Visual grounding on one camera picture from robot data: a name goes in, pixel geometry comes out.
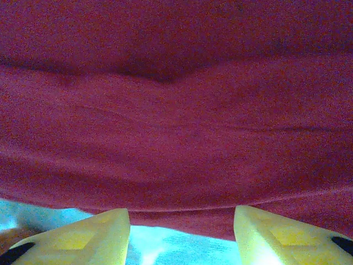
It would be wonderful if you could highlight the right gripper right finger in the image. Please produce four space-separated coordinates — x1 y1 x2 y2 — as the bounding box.
233 205 353 265

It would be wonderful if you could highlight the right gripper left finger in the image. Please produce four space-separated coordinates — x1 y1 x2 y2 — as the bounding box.
0 208 131 265

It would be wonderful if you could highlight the red t-shirt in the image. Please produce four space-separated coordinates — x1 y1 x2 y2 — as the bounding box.
0 0 353 241

